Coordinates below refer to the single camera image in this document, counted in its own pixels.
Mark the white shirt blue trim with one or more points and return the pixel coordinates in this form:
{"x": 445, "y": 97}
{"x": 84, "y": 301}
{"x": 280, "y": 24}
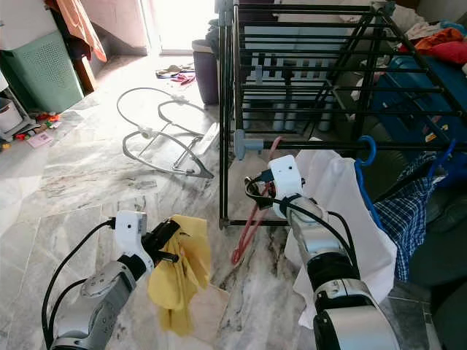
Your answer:
{"x": 343, "y": 204}

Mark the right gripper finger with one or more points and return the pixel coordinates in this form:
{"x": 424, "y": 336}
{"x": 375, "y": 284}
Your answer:
{"x": 255, "y": 204}
{"x": 252, "y": 182}

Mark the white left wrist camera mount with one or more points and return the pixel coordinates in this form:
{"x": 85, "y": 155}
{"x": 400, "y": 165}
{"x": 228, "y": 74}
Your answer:
{"x": 130, "y": 230}

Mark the blue plastic hanger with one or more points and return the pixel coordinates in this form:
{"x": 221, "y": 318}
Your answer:
{"x": 373, "y": 148}
{"x": 445, "y": 157}

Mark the purple bin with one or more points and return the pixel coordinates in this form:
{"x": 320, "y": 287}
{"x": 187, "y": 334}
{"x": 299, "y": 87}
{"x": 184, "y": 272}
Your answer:
{"x": 204, "y": 73}

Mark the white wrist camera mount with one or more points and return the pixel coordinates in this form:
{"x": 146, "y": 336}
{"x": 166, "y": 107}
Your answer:
{"x": 286, "y": 175}
{"x": 130, "y": 230}

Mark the black metal drying rack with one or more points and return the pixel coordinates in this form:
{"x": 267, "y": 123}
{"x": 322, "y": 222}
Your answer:
{"x": 242, "y": 144}

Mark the white baby cot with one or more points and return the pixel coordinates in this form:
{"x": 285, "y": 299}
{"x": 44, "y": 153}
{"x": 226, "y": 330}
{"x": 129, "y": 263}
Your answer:
{"x": 292, "y": 40}

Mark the blue plaid shirt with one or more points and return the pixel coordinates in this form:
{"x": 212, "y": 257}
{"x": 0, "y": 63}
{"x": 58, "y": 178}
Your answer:
{"x": 408, "y": 219}

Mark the brown wooden cabinet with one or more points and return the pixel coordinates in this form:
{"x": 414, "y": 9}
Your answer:
{"x": 84, "y": 76}

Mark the orange hanging towel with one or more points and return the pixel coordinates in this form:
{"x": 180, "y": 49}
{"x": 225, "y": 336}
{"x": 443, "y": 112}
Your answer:
{"x": 80, "y": 25}

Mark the pink plastic hanger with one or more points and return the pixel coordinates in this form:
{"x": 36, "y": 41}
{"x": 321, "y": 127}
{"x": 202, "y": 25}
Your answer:
{"x": 252, "y": 219}

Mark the pink paper card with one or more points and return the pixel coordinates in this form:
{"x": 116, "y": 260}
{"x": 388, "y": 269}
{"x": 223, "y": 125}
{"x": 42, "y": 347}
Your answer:
{"x": 40, "y": 139}

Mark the small colourful toys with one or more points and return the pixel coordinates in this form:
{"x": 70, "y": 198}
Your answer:
{"x": 40, "y": 121}

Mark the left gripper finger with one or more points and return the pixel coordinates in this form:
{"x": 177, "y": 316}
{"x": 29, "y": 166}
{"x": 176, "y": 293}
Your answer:
{"x": 171, "y": 227}
{"x": 169, "y": 256}

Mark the blue plastic storage box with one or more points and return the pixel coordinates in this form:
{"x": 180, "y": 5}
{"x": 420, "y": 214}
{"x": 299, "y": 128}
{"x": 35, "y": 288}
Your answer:
{"x": 416, "y": 95}

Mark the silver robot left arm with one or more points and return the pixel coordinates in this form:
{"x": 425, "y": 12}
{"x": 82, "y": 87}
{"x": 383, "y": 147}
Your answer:
{"x": 102, "y": 299}

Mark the pink slippers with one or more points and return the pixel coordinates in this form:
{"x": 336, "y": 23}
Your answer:
{"x": 179, "y": 76}

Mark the yellow shirt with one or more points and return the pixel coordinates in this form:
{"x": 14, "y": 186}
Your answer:
{"x": 175, "y": 284}

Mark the white storage box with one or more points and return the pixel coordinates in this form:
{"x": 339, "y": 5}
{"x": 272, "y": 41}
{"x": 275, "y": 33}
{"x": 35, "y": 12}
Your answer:
{"x": 25, "y": 22}

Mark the red cloth pile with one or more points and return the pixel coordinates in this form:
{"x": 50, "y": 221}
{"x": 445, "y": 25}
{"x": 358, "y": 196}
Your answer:
{"x": 449, "y": 51}

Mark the dark green sofa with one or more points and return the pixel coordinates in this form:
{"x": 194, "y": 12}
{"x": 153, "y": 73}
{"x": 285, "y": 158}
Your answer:
{"x": 445, "y": 255}

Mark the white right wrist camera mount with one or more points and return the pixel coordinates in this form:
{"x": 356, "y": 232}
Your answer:
{"x": 286, "y": 175}

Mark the green laundry hamper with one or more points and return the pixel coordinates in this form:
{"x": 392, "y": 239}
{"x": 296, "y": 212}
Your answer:
{"x": 44, "y": 73}

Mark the white drawer tower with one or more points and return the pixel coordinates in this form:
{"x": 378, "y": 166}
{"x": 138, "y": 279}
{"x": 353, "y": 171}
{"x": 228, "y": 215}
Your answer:
{"x": 9, "y": 117}

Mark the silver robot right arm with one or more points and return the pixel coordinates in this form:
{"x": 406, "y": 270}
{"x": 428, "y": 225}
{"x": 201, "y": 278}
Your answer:
{"x": 357, "y": 321}

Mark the white crumpled cloth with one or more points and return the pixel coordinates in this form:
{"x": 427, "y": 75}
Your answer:
{"x": 416, "y": 23}

